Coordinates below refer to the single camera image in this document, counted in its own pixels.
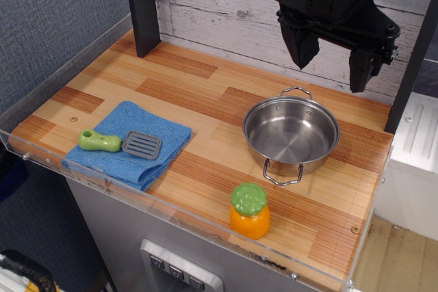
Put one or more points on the yellow black object bottom left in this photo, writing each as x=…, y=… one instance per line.
x=20, y=273

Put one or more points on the orange pineapple salt shaker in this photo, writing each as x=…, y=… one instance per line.
x=249, y=212

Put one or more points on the dark vertical post right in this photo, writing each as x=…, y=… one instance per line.
x=417, y=57

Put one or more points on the blue folded cloth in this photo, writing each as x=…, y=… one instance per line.
x=133, y=171

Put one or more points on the stainless steel pot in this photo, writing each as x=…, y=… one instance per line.
x=290, y=135

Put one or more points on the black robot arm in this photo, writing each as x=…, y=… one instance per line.
x=356, y=25

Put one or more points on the dark vertical post left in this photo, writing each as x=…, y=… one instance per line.
x=145, y=25

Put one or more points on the dark vertical post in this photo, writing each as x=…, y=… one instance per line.
x=417, y=57
x=145, y=25

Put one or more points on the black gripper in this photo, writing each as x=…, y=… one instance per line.
x=358, y=25

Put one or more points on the grey cabinet with dispenser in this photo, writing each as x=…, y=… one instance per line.
x=151, y=249

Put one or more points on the green handled grey spatula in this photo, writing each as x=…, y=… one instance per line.
x=137, y=144

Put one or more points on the white box with metal plate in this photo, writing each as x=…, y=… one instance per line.
x=408, y=195

